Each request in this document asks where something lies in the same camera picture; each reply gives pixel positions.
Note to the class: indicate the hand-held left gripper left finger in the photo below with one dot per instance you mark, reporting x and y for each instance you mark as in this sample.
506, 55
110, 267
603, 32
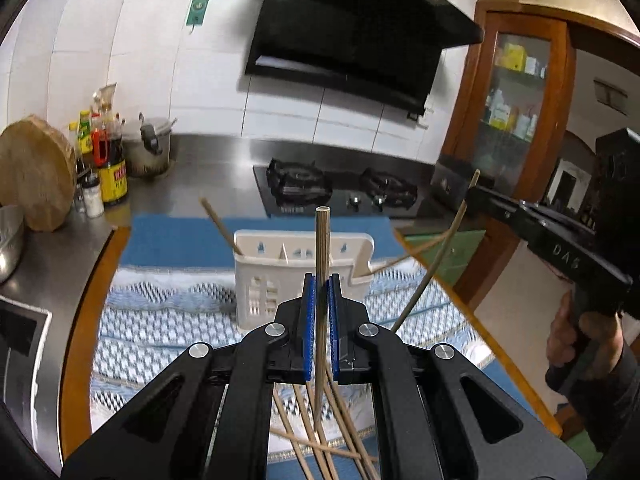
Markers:
310, 330

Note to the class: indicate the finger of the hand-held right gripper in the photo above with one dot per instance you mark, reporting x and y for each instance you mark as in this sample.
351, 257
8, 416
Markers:
495, 207

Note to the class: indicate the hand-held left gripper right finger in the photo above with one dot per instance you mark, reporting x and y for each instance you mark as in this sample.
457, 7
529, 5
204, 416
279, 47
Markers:
334, 330

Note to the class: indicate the wooden chopstick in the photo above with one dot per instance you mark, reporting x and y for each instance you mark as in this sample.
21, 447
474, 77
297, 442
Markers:
218, 222
415, 251
323, 240
436, 265

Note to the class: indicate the white plastic chopstick holder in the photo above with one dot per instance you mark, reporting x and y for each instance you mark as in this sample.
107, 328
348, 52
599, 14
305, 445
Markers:
250, 265

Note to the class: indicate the pile of wooden chopsticks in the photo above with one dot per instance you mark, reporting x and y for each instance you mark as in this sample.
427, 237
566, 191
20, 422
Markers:
322, 452

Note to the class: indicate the person's right forearm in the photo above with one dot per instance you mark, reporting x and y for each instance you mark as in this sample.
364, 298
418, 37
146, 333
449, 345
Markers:
620, 400

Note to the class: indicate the person's right hand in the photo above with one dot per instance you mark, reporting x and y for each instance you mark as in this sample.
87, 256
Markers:
557, 335

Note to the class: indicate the green mat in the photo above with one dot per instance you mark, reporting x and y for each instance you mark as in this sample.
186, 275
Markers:
450, 260

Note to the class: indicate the black gas stove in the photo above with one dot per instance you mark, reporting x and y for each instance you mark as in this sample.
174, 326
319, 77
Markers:
345, 200

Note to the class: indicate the wooden glass cabinet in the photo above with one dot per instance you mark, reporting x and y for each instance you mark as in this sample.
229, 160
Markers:
562, 85

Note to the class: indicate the blue patterned cloth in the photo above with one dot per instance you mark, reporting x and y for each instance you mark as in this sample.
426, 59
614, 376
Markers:
165, 320

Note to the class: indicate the yellow box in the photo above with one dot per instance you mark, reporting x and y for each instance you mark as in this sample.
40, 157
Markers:
514, 56

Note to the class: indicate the black range hood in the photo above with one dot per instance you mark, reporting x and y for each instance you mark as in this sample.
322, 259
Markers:
350, 35

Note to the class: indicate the metal pressure cooker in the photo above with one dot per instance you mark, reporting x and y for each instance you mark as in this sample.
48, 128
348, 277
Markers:
150, 157

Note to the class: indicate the dark soy sauce bottle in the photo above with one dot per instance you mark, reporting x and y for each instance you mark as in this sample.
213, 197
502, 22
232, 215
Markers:
114, 180

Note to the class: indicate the white shaker jar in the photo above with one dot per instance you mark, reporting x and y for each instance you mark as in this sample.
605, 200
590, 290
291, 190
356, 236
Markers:
93, 200

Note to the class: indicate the red sauce bottle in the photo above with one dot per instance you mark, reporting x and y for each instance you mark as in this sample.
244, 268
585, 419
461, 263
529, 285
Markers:
101, 147

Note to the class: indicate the clear bottle yellow cap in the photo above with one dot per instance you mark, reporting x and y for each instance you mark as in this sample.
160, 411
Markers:
79, 160

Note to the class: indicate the black induction cooker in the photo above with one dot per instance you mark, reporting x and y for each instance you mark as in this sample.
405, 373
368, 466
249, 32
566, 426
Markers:
20, 340

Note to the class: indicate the steel bowl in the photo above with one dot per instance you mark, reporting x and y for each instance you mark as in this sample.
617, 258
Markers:
10, 245

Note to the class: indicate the clear plastic bag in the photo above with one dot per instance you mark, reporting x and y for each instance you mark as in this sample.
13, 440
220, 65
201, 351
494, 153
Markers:
106, 94

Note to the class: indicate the round wooden cutting board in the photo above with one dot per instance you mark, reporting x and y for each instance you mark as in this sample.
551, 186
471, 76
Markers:
35, 170

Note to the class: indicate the green wall socket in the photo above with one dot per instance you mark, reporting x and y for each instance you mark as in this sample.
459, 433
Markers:
197, 11

